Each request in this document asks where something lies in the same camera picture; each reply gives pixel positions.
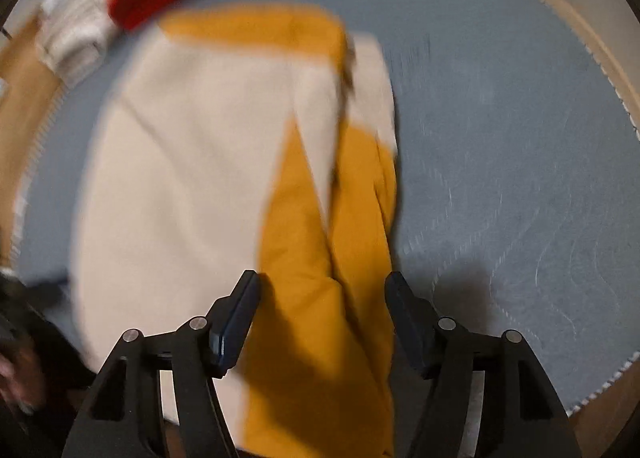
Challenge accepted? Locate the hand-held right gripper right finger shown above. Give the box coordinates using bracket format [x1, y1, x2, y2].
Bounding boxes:
[384, 270, 583, 458]

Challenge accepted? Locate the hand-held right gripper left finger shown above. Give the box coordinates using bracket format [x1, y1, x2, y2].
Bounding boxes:
[61, 269, 261, 458]

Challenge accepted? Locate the beige and yellow hooded jacket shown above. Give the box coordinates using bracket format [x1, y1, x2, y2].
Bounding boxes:
[70, 3, 401, 458]

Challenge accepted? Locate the person's left hand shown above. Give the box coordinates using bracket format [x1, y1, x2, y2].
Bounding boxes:
[0, 345, 47, 415]

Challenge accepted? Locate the grey quilted bed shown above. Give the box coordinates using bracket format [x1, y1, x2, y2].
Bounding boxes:
[10, 0, 640, 414]

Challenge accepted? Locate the cream folded blanket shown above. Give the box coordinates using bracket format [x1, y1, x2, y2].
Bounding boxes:
[35, 0, 118, 89]

